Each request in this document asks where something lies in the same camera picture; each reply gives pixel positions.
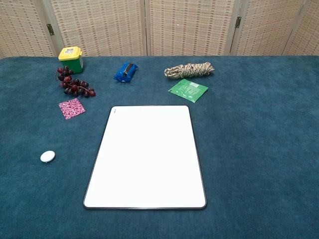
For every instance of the pink patterned packet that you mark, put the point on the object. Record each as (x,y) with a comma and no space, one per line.
(72,108)

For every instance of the white board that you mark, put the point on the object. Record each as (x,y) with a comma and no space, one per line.
(147,161)

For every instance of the green foil sachet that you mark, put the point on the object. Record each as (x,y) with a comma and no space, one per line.
(189,90)

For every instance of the blue snack packet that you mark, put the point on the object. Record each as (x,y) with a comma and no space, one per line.
(123,73)

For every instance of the dark red grape bunch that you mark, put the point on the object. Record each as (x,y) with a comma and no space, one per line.
(74,87)

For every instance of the blue table cloth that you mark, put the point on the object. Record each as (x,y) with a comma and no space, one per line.
(249,149)

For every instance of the yellow lidded green container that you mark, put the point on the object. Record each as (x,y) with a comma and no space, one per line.
(71,59)

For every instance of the woven folding screen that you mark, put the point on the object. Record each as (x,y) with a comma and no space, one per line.
(99,25)

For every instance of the small white oval object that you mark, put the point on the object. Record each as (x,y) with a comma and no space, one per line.
(47,156)

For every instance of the dark metal screen hinge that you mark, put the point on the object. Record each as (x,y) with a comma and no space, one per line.
(50,29)
(238,22)

